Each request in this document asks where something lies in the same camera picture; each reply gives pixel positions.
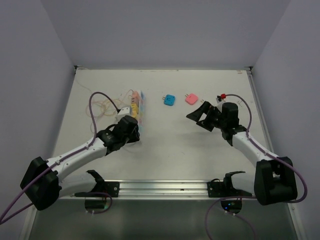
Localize pink charging cable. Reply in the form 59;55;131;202
86;97;121;118

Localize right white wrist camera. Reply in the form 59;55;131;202
216;93;227;104

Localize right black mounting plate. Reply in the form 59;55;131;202
206;178;252;198

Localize black mounting plate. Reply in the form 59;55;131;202
206;178;252;198
74;181;120;198

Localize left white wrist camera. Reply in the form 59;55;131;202
115;106;132;121

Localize right side aluminium rail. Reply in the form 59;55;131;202
245;66;275;153

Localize salmon pink USB charger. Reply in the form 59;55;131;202
132;91;140;99

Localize pink plug adapter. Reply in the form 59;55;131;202
185;93;199;106

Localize beige brown USB charger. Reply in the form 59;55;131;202
131;98;139;105

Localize blue plug adapter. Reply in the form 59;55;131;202
162;94;176;107

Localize yellow olive USB charger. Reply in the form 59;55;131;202
130;103;139;113

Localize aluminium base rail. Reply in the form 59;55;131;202
62;179;257;200

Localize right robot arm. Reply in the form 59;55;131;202
186;101;298;206

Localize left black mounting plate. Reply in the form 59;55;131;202
74;181;120;198

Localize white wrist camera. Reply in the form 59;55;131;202
216;93;227;104
115;106;132;121

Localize yellow charging cable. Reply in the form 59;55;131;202
117;89;135;106

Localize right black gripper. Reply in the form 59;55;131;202
187;101;227;132

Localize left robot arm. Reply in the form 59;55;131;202
20;115;140;211

